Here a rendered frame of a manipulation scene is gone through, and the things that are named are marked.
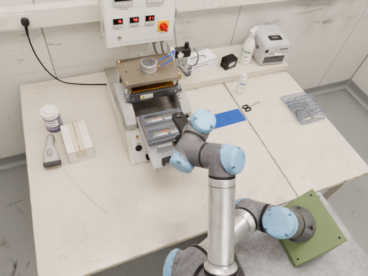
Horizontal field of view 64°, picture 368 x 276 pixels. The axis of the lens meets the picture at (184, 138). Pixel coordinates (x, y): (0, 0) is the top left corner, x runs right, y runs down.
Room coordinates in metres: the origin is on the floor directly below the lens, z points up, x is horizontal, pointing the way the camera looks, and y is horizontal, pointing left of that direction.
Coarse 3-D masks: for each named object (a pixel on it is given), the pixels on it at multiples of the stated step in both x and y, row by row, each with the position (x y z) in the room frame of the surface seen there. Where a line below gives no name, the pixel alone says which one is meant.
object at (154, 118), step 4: (160, 112) 0.92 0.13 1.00; (164, 112) 0.93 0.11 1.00; (168, 112) 0.93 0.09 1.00; (172, 112) 0.94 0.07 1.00; (176, 112) 0.94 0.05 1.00; (144, 116) 0.88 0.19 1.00; (148, 116) 0.89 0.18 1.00; (152, 116) 0.89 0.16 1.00; (156, 116) 0.90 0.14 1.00; (160, 116) 0.90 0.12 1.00; (164, 116) 0.90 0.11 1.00; (168, 116) 0.91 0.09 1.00; (144, 120) 0.86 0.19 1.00; (148, 120) 0.86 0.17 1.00; (152, 120) 0.87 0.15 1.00; (156, 120) 0.87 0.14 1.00; (160, 120) 0.87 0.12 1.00
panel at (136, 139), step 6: (132, 132) 0.85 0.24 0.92; (138, 132) 0.86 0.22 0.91; (132, 138) 0.83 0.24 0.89; (138, 138) 0.84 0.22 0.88; (132, 144) 0.82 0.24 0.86; (138, 144) 0.83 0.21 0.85; (144, 150) 0.83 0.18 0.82; (138, 156) 0.80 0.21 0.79; (144, 156) 0.81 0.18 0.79; (138, 162) 0.79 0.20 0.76
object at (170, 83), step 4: (152, 84) 1.04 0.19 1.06; (156, 84) 1.04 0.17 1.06; (160, 84) 1.05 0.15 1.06; (164, 84) 1.05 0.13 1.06; (168, 84) 1.06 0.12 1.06; (172, 84) 1.06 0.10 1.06; (132, 88) 0.99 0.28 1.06; (136, 88) 1.00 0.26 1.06; (140, 88) 1.00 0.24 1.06; (144, 88) 1.01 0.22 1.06; (148, 88) 1.01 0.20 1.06; (152, 88) 1.01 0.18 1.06; (156, 88) 1.02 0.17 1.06; (132, 92) 0.97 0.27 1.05; (136, 92) 0.98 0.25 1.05
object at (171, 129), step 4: (172, 124) 0.86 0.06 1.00; (156, 128) 0.83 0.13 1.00; (160, 128) 0.83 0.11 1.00; (164, 128) 0.83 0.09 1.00; (168, 128) 0.84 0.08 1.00; (172, 128) 0.84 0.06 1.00; (176, 128) 0.85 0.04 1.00; (148, 132) 0.80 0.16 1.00; (152, 132) 0.80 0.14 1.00; (156, 132) 0.80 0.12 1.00; (160, 132) 0.81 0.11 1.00; (164, 132) 0.81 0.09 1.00; (168, 132) 0.82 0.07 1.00; (172, 132) 0.82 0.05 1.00; (176, 132) 0.82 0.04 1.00; (152, 136) 0.78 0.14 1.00; (156, 136) 0.78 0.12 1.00; (160, 136) 0.78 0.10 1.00
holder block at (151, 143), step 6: (174, 108) 0.97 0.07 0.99; (144, 126) 0.83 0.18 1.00; (150, 126) 0.84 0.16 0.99; (156, 126) 0.84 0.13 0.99; (144, 132) 0.81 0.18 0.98; (162, 138) 0.78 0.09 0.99; (168, 138) 0.79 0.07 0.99; (174, 138) 0.80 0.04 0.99; (150, 144) 0.75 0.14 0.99; (156, 144) 0.76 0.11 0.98
